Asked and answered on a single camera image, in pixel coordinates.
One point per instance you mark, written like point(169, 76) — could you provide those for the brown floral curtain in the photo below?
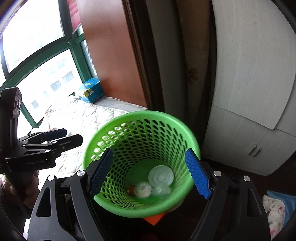
point(166, 58)

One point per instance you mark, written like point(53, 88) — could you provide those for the blue tissue box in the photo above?
point(91, 89)

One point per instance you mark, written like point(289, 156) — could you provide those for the green window frame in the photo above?
point(46, 49)

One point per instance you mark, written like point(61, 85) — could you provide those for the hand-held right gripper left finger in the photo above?
point(100, 173)

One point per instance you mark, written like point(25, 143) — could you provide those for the brown wooden panel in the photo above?
point(108, 46)

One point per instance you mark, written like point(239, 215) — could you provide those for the pink window blind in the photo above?
point(74, 14)

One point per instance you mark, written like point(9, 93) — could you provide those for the small round labelled container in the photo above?
point(142, 189)

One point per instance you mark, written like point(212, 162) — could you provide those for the round white container lid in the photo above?
point(160, 175)

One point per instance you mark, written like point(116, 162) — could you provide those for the blue cloth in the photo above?
point(283, 199)

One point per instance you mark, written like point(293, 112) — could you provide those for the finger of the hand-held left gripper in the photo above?
point(56, 133)
point(69, 140)

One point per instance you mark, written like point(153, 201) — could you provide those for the beige apartment building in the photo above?
point(57, 83)

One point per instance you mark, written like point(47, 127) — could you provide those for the white quilted mat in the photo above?
point(76, 115)

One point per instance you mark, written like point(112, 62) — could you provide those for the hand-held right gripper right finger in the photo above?
point(197, 173)

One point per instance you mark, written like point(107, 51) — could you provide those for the orange jelly cup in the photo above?
point(131, 190)

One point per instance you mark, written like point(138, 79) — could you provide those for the orange plastic piece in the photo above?
point(155, 219)

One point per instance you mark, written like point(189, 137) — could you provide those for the white wardrobe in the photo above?
point(249, 69)

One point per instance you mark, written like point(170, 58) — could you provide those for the floral cloth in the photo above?
point(275, 215)

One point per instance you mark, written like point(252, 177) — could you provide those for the person's left hand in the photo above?
point(31, 187)

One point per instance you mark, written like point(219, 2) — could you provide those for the green plastic basket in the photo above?
point(148, 114)

